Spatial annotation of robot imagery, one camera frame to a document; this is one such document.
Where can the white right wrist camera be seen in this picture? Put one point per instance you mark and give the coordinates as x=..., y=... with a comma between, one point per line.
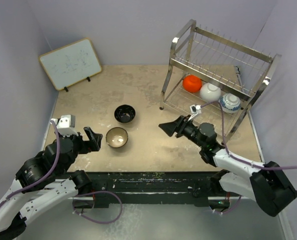
x=195, y=110

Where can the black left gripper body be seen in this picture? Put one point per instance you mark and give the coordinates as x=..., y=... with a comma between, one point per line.
x=81, y=146

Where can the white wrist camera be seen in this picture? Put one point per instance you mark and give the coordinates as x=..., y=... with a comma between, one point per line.
x=195, y=110
x=66, y=125

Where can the beige bowl with dark rim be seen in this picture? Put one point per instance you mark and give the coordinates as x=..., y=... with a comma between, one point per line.
x=116, y=137

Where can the orange bowl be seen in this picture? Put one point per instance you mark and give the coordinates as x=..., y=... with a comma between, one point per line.
x=192, y=84

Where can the blue floral white bowl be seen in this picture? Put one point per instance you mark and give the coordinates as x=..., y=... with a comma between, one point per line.
x=230, y=103

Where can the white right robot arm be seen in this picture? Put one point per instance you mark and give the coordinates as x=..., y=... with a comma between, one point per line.
x=266, y=184

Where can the aluminium frame rail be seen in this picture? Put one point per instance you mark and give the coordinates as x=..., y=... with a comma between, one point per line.
x=285, y=225

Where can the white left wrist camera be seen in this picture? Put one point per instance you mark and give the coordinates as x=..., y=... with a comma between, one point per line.
x=66, y=125

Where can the black glossy bowl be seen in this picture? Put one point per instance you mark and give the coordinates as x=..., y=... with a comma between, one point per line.
x=124, y=114

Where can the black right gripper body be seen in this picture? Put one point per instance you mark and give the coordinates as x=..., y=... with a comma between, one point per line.
x=188, y=131

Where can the stainless steel dish rack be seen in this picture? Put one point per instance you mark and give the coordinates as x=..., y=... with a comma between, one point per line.
x=233, y=67

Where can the small whiteboard with wooden frame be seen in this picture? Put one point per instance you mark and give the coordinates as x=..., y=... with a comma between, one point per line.
x=71, y=64

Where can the black table edge rail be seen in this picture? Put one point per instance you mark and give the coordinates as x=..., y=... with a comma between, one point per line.
x=196, y=188

